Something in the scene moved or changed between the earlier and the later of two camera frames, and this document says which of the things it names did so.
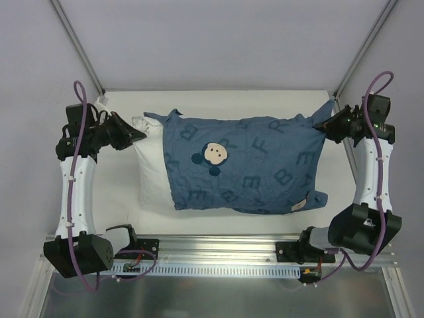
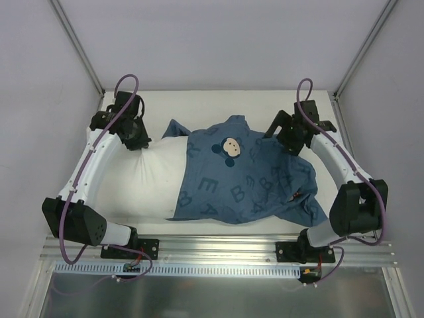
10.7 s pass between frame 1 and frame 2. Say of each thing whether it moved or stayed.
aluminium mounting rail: stayed
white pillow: moved
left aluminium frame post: stayed
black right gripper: moved
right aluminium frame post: stayed
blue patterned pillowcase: moved
